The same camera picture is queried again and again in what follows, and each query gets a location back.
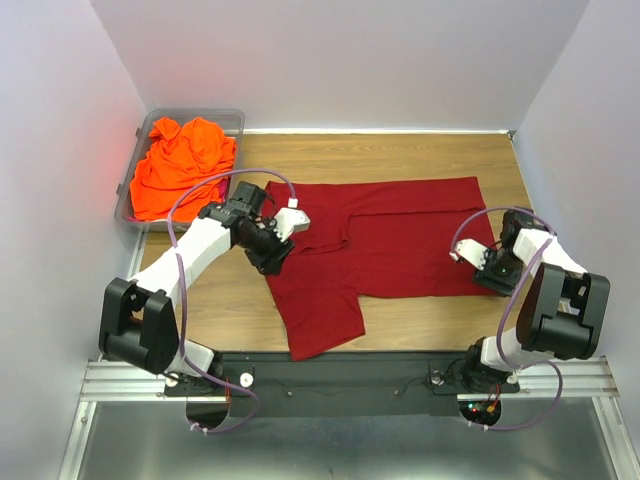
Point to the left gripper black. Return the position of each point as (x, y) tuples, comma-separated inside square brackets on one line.
[(273, 257)]

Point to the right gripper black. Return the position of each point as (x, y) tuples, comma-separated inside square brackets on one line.
[(497, 279)]

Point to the dark red t shirt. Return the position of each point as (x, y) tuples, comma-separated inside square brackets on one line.
[(384, 240)]

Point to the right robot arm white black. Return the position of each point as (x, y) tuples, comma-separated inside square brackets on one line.
[(562, 304)]

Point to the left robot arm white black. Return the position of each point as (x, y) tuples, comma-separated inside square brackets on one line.
[(144, 317)]

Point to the pink t shirt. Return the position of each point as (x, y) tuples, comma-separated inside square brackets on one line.
[(215, 196)]

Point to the orange t shirt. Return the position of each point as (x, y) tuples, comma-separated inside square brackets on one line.
[(180, 156)]

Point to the clear plastic bin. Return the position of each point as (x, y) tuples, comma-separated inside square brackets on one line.
[(231, 121)]

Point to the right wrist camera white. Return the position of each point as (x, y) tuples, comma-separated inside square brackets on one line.
[(470, 251)]

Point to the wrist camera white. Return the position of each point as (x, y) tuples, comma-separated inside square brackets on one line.
[(470, 251), (290, 221)]

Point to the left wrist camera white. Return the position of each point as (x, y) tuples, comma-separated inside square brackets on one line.
[(290, 221)]

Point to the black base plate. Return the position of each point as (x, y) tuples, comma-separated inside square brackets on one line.
[(346, 384)]

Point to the aluminium frame rail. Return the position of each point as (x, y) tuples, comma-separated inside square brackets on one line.
[(111, 381)]

